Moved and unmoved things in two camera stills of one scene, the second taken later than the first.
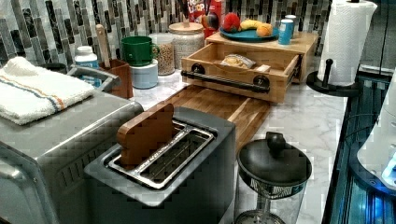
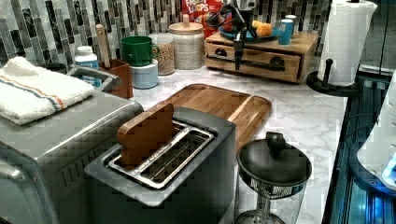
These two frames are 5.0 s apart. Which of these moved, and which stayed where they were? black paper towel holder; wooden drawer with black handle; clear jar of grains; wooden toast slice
Moved: wooden drawer with black handle
Stayed: black paper towel holder; wooden toast slice; clear jar of grains
